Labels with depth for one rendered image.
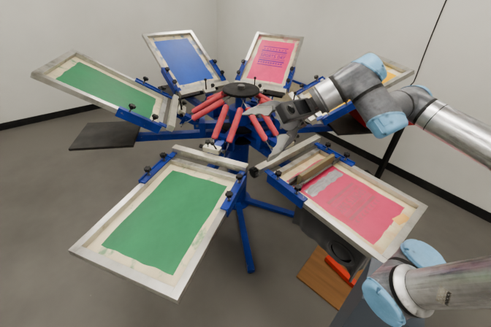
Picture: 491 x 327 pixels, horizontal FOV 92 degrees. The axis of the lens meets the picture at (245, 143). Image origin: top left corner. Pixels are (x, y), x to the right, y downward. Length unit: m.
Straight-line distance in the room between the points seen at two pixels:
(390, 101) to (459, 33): 2.69
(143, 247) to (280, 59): 2.34
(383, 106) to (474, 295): 0.40
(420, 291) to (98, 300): 2.15
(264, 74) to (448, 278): 2.44
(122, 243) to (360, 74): 1.26
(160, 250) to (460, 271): 1.11
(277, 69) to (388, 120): 2.30
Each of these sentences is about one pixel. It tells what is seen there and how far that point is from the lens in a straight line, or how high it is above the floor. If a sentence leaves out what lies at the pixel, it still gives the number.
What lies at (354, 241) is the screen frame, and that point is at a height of 0.99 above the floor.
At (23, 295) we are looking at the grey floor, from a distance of 2.73.
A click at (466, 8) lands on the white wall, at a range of 3.28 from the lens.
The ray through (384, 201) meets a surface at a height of 0.95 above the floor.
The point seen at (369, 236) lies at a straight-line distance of 1.52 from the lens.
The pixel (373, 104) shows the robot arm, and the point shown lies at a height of 1.84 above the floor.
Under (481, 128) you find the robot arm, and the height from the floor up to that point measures 1.82.
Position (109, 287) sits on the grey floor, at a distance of 2.45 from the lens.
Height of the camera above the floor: 2.05
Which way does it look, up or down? 34 degrees down
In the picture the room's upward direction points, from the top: 3 degrees clockwise
